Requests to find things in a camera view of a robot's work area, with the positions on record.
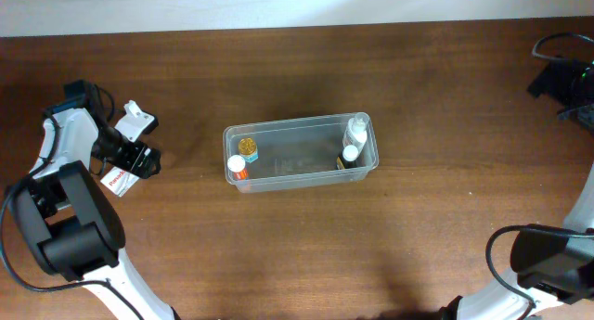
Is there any gold lid balm jar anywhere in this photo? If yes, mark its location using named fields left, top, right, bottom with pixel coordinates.
left=238, top=137, right=259, bottom=163

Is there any white Panadol box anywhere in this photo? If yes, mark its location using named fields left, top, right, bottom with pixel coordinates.
left=100, top=167, right=139, bottom=198

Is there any orange tablet tube white cap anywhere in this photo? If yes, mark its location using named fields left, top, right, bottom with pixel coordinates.
left=226, top=155, right=249, bottom=181

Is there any clear plastic container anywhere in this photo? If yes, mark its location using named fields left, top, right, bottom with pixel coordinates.
left=223, top=113, right=379, bottom=193

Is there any black right camera cable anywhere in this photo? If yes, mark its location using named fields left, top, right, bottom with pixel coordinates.
left=484, top=31, right=594, bottom=320

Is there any dark bottle white cap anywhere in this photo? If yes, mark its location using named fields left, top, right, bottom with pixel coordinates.
left=336, top=145, right=359, bottom=170

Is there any white spray bottle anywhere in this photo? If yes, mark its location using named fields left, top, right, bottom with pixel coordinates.
left=342, top=112, right=369, bottom=153

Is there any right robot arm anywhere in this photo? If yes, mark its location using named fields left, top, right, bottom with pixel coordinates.
left=438, top=58, right=593, bottom=320

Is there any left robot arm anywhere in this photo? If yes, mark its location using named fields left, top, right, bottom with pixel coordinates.
left=1, top=80, right=178, bottom=319

